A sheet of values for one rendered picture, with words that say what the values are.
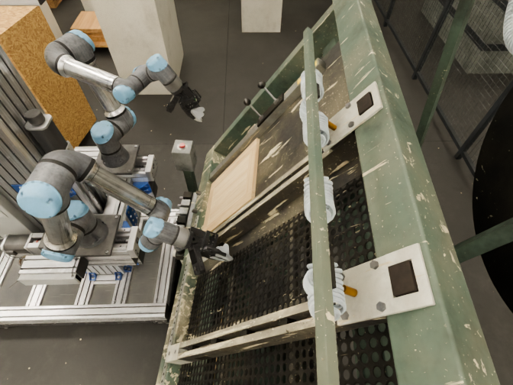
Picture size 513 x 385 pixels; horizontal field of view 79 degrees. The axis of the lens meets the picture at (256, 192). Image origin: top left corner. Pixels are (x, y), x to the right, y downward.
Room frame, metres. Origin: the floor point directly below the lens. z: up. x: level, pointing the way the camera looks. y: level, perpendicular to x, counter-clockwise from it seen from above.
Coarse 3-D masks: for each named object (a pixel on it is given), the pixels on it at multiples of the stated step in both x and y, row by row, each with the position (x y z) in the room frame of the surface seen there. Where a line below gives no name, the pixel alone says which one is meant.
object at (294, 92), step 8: (320, 64) 1.16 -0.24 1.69; (320, 72) 1.15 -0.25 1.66; (296, 80) 1.20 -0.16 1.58; (296, 88) 1.16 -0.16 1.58; (288, 96) 1.16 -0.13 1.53; (296, 96) 1.16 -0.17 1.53; (280, 104) 1.16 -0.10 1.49; (288, 104) 1.16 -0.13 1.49; (280, 112) 1.16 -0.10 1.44; (272, 120) 1.16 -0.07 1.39; (256, 128) 1.17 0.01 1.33; (264, 128) 1.16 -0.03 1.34; (248, 136) 1.18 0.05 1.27; (256, 136) 1.16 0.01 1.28; (240, 144) 1.18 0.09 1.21; (248, 144) 1.17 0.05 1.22; (232, 152) 1.19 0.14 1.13; (240, 152) 1.17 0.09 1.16; (224, 160) 1.19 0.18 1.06; (232, 160) 1.17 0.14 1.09; (216, 168) 1.21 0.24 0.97; (224, 168) 1.17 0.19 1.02; (216, 176) 1.17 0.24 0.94
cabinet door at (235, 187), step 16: (256, 144) 1.10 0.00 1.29; (240, 160) 1.09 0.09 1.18; (256, 160) 0.99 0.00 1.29; (224, 176) 1.09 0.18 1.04; (240, 176) 0.97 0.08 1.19; (224, 192) 0.97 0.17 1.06; (240, 192) 0.86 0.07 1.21; (208, 208) 0.97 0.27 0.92; (224, 208) 0.86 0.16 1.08; (240, 208) 0.77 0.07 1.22; (208, 224) 0.85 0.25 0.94
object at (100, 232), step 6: (96, 222) 0.73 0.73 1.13; (102, 222) 0.77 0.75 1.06; (96, 228) 0.71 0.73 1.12; (102, 228) 0.72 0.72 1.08; (90, 234) 0.68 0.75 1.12; (96, 234) 0.69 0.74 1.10; (102, 234) 0.70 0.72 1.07; (84, 240) 0.66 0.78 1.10; (90, 240) 0.66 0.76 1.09; (96, 240) 0.68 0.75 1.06; (102, 240) 0.68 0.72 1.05; (84, 246) 0.64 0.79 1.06; (90, 246) 0.65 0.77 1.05
